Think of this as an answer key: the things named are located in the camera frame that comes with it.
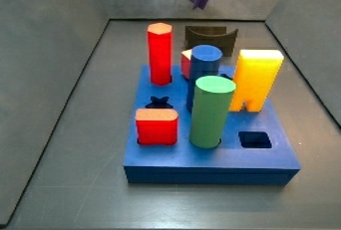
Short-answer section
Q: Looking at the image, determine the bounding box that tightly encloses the black curved fixture stand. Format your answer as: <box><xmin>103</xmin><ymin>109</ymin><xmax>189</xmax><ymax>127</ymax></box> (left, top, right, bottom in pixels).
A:
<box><xmin>185</xmin><ymin>26</ymin><xmax>238</xmax><ymax>57</ymax></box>

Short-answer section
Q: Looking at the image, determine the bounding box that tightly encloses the short red rounded block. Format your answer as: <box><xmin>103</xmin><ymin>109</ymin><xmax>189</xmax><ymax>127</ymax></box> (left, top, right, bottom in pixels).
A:
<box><xmin>135</xmin><ymin>109</ymin><xmax>178</xmax><ymax>145</ymax></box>

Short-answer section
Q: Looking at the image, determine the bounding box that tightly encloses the green cylinder peg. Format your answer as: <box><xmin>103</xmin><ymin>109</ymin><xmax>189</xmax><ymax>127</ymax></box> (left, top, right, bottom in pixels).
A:
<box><xmin>189</xmin><ymin>76</ymin><xmax>236</xmax><ymax>148</ymax></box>

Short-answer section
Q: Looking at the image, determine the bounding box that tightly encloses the red triangular prism peg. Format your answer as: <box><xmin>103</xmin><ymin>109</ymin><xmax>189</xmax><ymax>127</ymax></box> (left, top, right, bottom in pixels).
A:
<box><xmin>181</xmin><ymin>49</ymin><xmax>191</xmax><ymax>79</ymax></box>

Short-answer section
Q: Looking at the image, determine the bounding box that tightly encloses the blue cylinder peg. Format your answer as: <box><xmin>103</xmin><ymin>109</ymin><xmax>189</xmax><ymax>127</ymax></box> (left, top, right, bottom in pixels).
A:
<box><xmin>186</xmin><ymin>45</ymin><xmax>222</xmax><ymax>111</ymax></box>

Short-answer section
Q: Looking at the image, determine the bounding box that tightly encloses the tall red hexagonal prism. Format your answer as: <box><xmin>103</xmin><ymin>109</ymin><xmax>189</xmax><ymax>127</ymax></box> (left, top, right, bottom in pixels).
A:
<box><xmin>147</xmin><ymin>23</ymin><xmax>171</xmax><ymax>86</ymax></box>

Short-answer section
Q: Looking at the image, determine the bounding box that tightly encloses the yellow arch block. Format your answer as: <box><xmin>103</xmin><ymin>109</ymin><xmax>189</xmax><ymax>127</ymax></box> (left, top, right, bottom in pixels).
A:
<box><xmin>229</xmin><ymin>50</ymin><xmax>284</xmax><ymax>113</ymax></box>

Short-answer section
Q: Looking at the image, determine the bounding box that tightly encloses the blue shape-sorter base block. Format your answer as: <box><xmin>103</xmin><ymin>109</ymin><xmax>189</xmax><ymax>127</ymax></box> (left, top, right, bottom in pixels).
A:
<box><xmin>123</xmin><ymin>66</ymin><xmax>301</xmax><ymax>185</ymax></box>

